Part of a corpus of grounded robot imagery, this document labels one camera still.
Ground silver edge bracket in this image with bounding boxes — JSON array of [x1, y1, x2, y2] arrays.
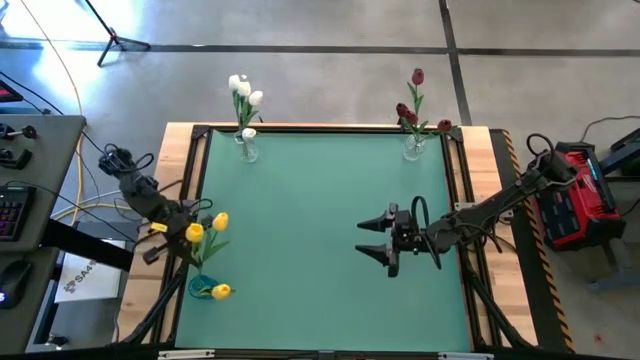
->
[[157, 348, 217, 360], [437, 351, 496, 360]]

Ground teal glass vase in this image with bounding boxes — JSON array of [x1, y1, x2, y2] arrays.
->
[[187, 273, 221, 301]]

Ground grey desk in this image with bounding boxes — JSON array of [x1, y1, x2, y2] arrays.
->
[[0, 114, 87, 355]]

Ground black knob tool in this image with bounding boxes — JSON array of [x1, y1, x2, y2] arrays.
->
[[0, 123, 39, 142]]

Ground black computer mouse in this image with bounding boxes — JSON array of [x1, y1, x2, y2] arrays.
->
[[0, 260, 33, 311]]

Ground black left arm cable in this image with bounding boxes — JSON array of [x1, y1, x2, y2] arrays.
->
[[98, 143, 215, 224]]

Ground black handle tool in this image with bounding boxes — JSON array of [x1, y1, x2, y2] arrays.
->
[[0, 148, 34, 171]]

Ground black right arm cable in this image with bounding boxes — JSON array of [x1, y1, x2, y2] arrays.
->
[[409, 133, 557, 271]]

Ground yellow artificial tulip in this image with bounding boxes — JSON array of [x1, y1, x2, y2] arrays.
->
[[197, 283, 236, 302], [184, 222, 211, 289], [197, 212, 231, 289]]

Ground black floor cable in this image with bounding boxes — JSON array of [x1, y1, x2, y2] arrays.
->
[[0, 69, 66, 117]]

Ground black beam hazard stripes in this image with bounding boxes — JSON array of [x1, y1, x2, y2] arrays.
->
[[488, 128, 576, 354]]

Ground red and black tool case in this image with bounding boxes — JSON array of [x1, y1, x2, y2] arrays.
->
[[525, 140, 627, 251]]

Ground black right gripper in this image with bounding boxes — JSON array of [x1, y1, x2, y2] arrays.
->
[[355, 203, 432, 279]]

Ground white paper sheet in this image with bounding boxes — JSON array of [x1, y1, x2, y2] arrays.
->
[[53, 238, 130, 305]]

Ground small red-lit screen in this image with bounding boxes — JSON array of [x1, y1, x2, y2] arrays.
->
[[0, 79, 25, 104]]

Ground blue metal base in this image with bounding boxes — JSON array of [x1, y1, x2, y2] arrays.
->
[[588, 272, 640, 295]]

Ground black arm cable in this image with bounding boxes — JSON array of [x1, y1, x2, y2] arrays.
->
[[98, 143, 215, 224], [409, 133, 557, 271]]

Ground black desk beam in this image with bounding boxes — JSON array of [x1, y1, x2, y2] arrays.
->
[[40, 218, 135, 273]]

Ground black equipment box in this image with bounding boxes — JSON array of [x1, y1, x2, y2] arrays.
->
[[599, 127, 640, 177]]

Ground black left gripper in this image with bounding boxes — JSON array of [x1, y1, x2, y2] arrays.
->
[[141, 198, 204, 267]]

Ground grey floor cable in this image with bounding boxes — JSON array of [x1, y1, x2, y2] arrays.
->
[[578, 114, 640, 145]]

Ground yellow cable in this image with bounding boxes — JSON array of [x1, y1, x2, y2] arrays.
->
[[18, 0, 146, 229]]

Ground black backlit keyboard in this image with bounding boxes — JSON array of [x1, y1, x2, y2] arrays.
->
[[0, 185, 37, 243]]

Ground clear glass vase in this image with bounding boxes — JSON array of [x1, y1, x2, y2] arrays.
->
[[235, 132, 260, 164], [402, 133, 429, 162]]

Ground black tripod stand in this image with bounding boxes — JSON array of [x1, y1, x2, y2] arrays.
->
[[82, 0, 151, 68]]

